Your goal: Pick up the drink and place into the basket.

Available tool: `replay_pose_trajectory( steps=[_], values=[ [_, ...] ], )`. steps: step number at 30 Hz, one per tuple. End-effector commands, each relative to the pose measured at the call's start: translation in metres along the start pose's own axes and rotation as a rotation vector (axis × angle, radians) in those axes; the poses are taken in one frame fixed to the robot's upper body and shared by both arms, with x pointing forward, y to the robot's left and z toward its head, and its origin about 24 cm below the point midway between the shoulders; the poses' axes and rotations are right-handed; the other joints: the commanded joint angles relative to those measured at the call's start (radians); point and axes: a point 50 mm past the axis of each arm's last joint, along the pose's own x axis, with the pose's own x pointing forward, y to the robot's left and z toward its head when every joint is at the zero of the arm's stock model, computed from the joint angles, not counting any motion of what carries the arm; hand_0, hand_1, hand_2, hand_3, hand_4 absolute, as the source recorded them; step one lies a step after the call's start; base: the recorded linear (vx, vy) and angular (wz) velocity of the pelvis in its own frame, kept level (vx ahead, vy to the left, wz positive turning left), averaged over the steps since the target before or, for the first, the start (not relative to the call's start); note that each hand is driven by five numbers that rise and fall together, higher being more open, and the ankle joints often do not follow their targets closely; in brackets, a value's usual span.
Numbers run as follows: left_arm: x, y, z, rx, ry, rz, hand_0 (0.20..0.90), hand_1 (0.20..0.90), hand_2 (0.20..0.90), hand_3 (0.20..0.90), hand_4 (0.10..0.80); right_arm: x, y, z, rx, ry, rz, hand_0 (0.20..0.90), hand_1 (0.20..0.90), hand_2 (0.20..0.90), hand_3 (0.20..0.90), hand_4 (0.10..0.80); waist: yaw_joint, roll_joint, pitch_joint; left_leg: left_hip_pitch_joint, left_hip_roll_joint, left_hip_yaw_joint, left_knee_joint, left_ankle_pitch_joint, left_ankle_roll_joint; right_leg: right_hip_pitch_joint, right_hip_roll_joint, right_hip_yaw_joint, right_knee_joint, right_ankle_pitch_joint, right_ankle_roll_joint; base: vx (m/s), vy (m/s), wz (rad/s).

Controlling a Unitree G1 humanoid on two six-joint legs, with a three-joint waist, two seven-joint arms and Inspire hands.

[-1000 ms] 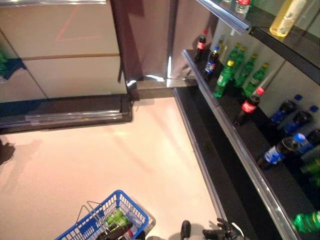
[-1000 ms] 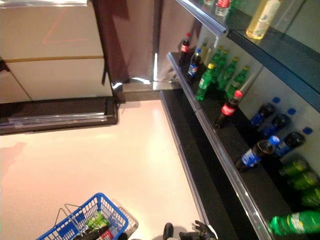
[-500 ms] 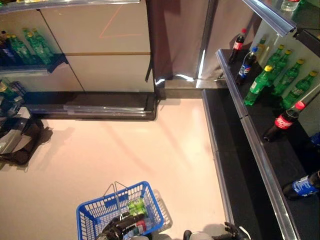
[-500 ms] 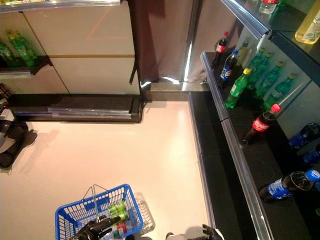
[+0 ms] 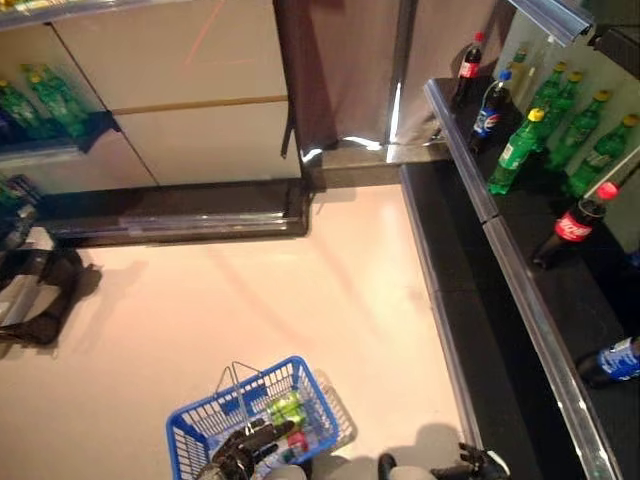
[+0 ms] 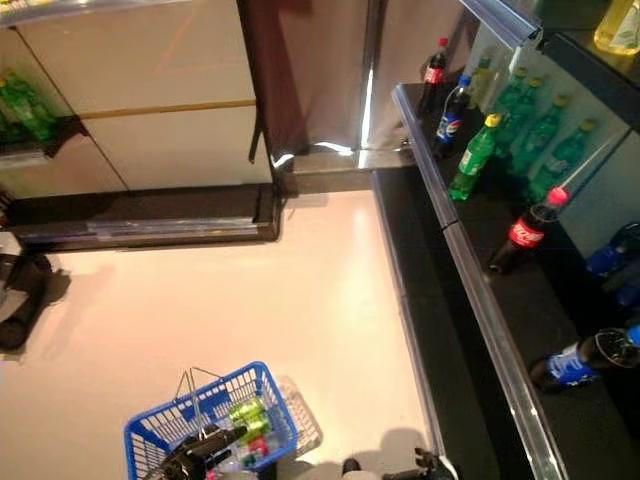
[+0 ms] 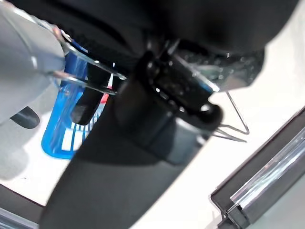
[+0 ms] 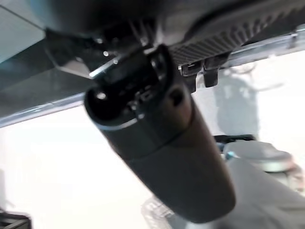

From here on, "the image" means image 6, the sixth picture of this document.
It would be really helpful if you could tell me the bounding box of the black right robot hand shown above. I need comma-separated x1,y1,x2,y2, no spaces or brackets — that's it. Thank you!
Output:
394,446,464,480

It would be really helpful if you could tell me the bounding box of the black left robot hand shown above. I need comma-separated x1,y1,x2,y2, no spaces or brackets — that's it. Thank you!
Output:
158,423,250,480

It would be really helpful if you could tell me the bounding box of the blue plastic shopping basket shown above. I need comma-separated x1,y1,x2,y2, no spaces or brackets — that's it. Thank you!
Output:
123,360,300,480

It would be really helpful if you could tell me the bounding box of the green soda can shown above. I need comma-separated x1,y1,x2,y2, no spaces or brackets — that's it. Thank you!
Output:
238,417,275,442
227,397,269,422

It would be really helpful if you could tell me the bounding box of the black plinth shelf board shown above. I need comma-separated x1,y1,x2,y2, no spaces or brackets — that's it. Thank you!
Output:
369,167,541,480

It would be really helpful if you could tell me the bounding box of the black floor equipment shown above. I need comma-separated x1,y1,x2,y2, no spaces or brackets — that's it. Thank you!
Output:
0,252,55,352

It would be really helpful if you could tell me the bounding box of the Coca-Cola bottle red cap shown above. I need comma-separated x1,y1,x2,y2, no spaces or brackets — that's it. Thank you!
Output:
418,37,450,119
488,187,572,275

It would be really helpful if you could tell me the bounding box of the green Sprite bottle yellow cap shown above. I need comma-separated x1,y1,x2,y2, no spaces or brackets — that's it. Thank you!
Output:
507,77,546,151
494,67,530,121
514,94,572,176
528,118,600,202
447,113,503,202

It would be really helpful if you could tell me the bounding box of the Pepsi bottle round logo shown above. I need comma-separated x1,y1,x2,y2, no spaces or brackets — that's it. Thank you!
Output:
432,74,473,160

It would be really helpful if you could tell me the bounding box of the green soda bottle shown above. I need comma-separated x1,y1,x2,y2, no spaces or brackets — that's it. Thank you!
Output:
0,77,21,144
4,67,57,144

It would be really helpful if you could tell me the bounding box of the small pale yellow tea bottle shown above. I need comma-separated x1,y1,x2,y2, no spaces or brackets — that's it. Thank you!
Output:
468,55,497,112

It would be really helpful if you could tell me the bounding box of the white panel shelf unit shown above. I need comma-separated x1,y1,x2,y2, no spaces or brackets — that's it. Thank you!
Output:
0,0,281,251

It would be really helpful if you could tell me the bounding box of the dark blue metal shelf board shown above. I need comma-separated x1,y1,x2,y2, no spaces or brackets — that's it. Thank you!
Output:
459,0,640,116

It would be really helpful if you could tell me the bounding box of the large yellow tea bottle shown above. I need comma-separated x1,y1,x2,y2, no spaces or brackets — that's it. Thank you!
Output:
593,0,640,57

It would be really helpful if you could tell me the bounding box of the black shelf board clear rail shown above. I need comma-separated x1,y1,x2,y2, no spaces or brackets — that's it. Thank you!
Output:
392,82,640,480

